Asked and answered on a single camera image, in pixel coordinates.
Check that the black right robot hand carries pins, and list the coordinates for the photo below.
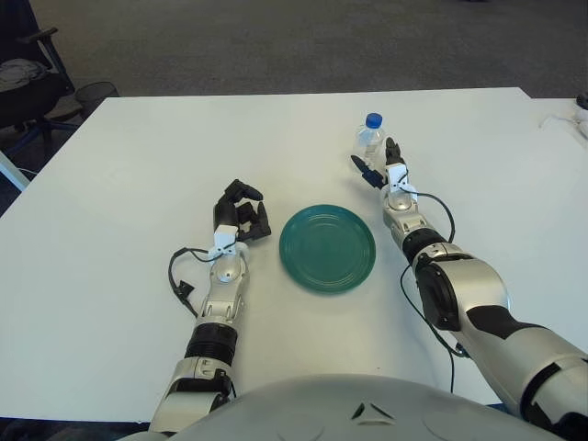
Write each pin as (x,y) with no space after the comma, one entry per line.
(394,154)

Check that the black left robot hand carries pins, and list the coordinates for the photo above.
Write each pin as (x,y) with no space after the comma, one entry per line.
(224,213)

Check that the clear bottle blue cap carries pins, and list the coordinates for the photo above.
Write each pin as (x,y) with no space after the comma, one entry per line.
(369,138)

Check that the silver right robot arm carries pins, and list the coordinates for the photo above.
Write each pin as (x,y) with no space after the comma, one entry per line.
(473,285)

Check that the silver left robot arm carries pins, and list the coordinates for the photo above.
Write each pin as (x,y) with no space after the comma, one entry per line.
(225,275)

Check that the green round plate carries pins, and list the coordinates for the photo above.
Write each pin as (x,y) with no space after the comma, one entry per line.
(327,250)

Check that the white desk panel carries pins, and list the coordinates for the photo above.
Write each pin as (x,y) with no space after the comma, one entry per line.
(11,170)

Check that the black office chair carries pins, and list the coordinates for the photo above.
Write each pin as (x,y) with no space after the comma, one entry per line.
(32,101)

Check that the grey robot torso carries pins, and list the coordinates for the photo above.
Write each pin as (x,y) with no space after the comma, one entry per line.
(363,413)

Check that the grey cloth bundle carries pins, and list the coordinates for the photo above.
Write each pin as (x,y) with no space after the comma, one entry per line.
(20,73)

